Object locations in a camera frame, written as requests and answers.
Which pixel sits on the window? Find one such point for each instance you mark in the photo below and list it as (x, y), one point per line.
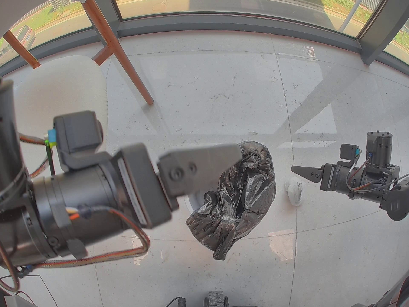
(223, 27)

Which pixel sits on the black plastic bag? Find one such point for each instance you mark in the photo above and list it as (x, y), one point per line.
(246, 197)

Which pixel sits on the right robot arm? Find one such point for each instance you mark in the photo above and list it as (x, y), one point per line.
(380, 149)

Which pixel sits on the wooden chair with white cushions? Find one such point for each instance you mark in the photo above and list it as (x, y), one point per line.
(64, 85)

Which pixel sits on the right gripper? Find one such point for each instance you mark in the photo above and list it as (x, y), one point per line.
(342, 179)

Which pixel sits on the white paper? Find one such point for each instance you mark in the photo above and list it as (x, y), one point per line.
(294, 192)

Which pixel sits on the white trash bin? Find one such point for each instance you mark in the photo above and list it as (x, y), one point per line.
(196, 201)

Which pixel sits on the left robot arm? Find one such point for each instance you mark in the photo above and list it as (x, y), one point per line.
(9, 171)

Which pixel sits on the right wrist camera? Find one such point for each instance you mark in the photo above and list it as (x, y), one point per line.
(348, 152)

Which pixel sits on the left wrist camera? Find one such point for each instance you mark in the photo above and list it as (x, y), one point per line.
(80, 133)

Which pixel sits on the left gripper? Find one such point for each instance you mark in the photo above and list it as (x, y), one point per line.
(96, 200)

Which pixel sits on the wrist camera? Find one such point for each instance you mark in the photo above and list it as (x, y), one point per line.
(348, 152)
(80, 133)

